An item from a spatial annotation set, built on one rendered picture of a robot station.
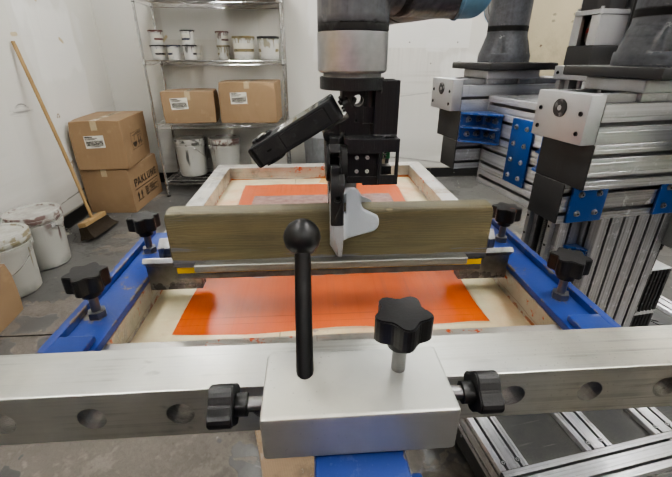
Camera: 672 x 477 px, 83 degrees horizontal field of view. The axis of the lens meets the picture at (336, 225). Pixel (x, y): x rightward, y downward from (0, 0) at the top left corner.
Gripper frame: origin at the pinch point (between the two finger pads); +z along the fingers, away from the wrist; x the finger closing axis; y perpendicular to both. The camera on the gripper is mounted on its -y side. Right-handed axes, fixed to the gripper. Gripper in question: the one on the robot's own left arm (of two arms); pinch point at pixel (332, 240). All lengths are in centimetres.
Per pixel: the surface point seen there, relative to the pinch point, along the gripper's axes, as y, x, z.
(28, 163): -200, 230, 47
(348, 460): -0.7, -28.7, 1.5
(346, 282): 2.4, 5.5, 10.1
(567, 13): 260, 378, -62
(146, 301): -25.3, -0.2, 8.4
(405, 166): 24, 61, 7
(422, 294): 13.3, 1.5, 10.0
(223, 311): -15.1, -0.7, 10.1
